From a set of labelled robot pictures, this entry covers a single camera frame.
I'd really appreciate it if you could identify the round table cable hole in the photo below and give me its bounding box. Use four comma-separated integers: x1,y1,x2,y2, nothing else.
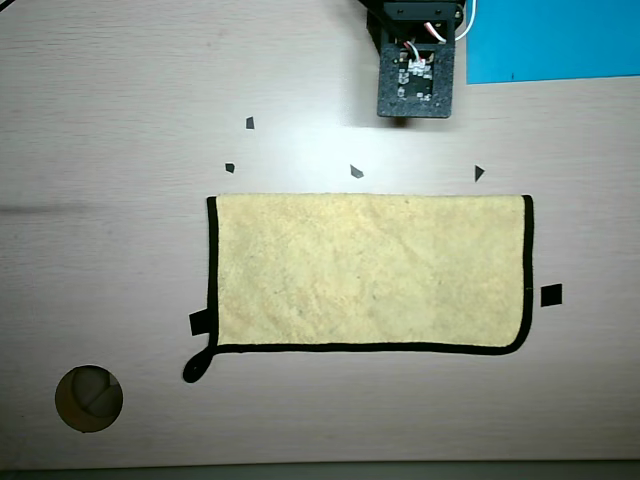
54,364,124,434

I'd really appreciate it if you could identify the blue paper sheet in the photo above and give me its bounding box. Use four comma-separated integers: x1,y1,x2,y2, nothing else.
465,0,640,85

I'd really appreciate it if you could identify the yellow towel with black trim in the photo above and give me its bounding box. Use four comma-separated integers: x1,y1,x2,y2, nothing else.
182,192,535,385

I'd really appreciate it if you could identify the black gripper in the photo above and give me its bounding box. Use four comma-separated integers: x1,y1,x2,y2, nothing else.
357,0,386,51

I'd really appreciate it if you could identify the square black tape piece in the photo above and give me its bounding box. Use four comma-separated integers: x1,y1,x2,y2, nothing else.
188,309,211,337
539,283,564,308

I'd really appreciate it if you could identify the white red servo wire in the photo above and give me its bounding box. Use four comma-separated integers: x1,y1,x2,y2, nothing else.
405,0,478,57

